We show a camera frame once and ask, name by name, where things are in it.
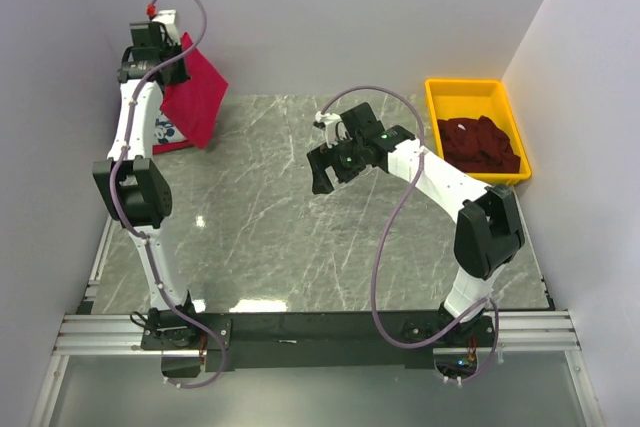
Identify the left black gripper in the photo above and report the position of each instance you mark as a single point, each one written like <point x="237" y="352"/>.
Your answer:
<point x="182" y="75"/>

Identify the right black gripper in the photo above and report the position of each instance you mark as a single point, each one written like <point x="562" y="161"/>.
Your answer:
<point x="323" y="158"/>

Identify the bright red t-shirt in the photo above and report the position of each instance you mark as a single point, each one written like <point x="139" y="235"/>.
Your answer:
<point x="193" y="106"/>

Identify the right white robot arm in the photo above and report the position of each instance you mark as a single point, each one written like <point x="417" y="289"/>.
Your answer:
<point x="488" y="226"/>

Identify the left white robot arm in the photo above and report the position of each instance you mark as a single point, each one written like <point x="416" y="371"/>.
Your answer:
<point x="133" y="189"/>

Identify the folded blue printed t-shirt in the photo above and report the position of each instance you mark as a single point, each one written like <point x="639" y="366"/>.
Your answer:
<point x="166" y="132"/>

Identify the folded red t-shirt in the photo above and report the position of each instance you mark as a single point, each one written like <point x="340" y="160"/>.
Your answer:
<point x="163" y="148"/>

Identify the dark maroon t-shirt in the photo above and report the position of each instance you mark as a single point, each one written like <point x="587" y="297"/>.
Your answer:
<point x="477" y="146"/>

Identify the yellow plastic bin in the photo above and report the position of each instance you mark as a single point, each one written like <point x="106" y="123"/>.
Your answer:
<point x="473" y="98"/>

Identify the black base bar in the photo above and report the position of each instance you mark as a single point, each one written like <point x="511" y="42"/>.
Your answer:
<point x="293" y="340"/>

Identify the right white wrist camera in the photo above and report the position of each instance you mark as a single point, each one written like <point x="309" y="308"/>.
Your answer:
<point x="332" y="126"/>

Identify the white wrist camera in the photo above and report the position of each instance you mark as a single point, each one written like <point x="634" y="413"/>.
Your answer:
<point x="168" y="18"/>
<point x="332" y="126"/>

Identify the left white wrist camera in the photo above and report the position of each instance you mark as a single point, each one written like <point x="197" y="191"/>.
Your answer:
<point x="168" y="18"/>

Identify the aluminium rail frame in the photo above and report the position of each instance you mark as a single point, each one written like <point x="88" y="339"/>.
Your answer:
<point x="98" y="376"/>

